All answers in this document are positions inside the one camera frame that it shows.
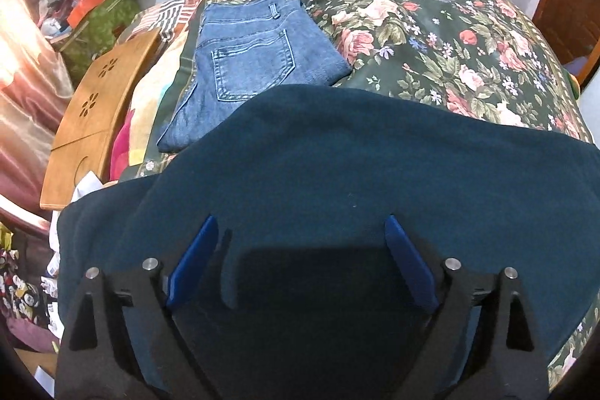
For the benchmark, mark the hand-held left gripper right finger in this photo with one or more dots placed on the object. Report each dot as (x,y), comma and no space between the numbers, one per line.
(407,259)

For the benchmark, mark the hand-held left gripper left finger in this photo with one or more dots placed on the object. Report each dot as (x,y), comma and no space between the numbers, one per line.
(193,259)

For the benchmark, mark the dark teal pants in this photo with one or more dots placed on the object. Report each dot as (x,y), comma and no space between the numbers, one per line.
(328,156)

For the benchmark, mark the colourful printed sheet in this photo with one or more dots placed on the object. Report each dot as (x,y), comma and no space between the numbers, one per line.
(145,109)

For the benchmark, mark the cartoon printed cloth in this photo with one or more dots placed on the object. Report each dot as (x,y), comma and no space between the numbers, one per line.
(21,287)

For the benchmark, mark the wooden lap table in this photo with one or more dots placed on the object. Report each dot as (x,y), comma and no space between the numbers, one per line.
(89,114)

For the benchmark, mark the folded blue jeans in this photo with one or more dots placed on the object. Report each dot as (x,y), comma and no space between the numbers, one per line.
(248,62)

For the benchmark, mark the floral bed blanket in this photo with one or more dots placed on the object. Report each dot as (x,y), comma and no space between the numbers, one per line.
(422,30)

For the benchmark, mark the striped cloth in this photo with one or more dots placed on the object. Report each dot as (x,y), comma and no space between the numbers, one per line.
(166,13)

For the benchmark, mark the pink curtain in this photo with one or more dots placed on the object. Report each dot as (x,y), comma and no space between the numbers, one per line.
(26,76)

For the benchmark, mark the green patterned box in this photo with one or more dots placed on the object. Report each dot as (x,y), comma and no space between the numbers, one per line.
(96,27)

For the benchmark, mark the wooden door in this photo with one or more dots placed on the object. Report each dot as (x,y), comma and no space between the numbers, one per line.
(569,6)

